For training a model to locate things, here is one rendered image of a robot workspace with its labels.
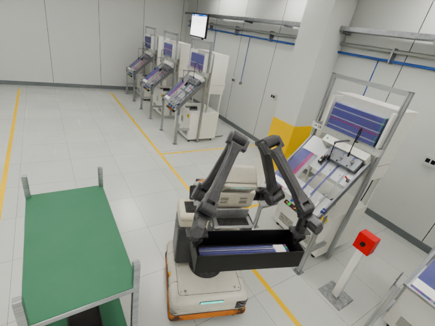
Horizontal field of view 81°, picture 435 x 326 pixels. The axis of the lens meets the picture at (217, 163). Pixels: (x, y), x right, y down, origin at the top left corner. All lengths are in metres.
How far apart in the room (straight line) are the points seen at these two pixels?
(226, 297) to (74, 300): 1.20
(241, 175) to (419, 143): 3.05
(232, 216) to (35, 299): 1.04
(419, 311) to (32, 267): 2.69
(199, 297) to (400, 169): 3.20
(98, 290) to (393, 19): 4.37
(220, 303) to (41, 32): 7.57
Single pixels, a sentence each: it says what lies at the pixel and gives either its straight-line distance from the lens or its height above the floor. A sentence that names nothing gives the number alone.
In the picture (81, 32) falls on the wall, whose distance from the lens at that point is 8.39.
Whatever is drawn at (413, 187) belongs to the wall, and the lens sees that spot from 4.26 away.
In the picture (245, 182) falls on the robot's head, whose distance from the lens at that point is 1.48.
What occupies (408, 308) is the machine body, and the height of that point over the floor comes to 0.34.
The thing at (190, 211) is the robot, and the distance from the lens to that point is 2.00.
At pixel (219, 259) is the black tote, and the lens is 1.30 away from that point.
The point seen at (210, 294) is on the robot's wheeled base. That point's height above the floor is 0.28.
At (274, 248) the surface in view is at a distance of 1.51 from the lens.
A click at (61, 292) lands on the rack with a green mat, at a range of 1.40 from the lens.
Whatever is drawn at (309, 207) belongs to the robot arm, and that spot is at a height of 1.36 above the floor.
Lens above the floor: 2.05
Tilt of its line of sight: 27 degrees down
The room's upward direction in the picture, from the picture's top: 11 degrees clockwise
